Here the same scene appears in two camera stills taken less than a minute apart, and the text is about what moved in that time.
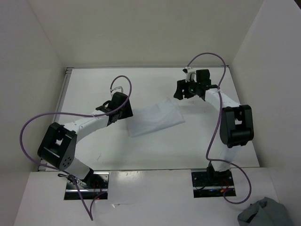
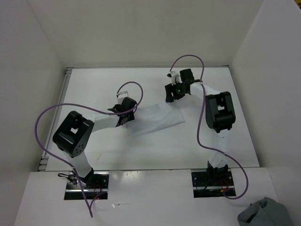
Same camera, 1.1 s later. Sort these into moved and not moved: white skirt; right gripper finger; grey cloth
Moved: right gripper finger
Not moved: white skirt; grey cloth
